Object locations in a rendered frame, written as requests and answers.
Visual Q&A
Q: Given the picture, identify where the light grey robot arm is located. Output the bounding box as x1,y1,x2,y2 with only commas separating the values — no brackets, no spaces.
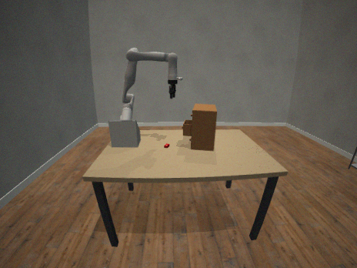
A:
120,48,182,120

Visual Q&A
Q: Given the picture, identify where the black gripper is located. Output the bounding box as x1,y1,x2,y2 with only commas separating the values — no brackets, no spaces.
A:
168,80,178,99

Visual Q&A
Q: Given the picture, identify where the brown wooden chest of drawers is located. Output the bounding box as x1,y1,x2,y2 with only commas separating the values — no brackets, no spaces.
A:
191,104,217,151

